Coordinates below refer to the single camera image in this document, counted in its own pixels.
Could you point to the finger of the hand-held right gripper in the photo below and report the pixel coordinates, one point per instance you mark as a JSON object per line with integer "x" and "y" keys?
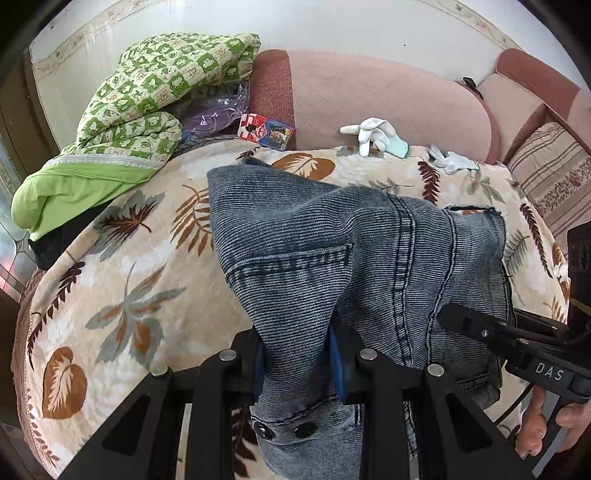
{"x": 542, "y": 323}
{"x": 471, "y": 323}

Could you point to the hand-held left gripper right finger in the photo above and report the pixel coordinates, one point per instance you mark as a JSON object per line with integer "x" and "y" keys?
{"x": 340, "y": 369}

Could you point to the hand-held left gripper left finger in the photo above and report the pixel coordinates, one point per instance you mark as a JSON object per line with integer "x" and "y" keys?
{"x": 257, "y": 374}

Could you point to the blue denim pants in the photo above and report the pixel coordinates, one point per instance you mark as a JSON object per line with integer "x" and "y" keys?
{"x": 300, "y": 230}

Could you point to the person's right hand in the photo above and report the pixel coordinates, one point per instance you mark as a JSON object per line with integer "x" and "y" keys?
{"x": 531, "y": 424}

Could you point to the striped cushion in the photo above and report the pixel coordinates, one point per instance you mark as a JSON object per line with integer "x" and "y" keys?
{"x": 558, "y": 175}

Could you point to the white glove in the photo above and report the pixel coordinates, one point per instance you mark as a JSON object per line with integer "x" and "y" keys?
{"x": 450, "y": 160}
{"x": 376, "y": 134}

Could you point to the beige leaf print blanket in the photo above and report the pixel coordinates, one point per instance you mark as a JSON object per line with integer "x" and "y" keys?
{"x": 138, "y": 258}

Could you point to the small black object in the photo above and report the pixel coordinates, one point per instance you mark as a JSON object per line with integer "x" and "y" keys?
{"x": 472, "y": 86}

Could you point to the colourful picture packet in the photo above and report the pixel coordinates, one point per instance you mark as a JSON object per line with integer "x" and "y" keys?
{"x": 277, "y": 134}

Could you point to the dark cloth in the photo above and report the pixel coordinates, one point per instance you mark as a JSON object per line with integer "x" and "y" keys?
{"x": 53, "y": 247}

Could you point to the red and white packet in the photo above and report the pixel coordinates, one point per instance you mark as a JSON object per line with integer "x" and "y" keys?
{"x": 249, "y": 125}

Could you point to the pink sofa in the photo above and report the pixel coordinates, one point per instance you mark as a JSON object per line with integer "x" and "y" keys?
{"x": 369, "y": 92}

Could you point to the purple plastic bag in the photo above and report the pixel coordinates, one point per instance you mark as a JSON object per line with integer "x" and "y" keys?
{"x": 212, "y": 115}

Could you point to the patterned glass window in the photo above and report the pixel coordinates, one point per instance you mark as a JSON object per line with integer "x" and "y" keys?
{"x": 9, "y": 258}

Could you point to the green patterned quilt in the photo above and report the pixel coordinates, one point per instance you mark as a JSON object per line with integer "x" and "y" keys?
{"x": 147, "y": 97}

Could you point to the wooden window frame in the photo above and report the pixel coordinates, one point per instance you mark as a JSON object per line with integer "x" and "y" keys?
{"x": 18, "y": 115}

